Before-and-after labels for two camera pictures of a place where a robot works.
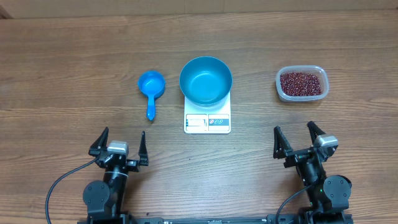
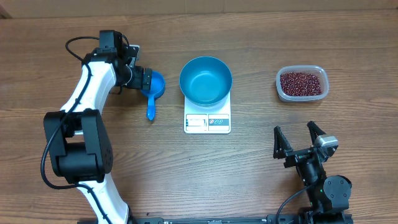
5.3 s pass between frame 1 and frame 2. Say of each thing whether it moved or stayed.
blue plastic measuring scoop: stayed
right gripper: stayed
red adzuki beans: stayed
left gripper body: moved
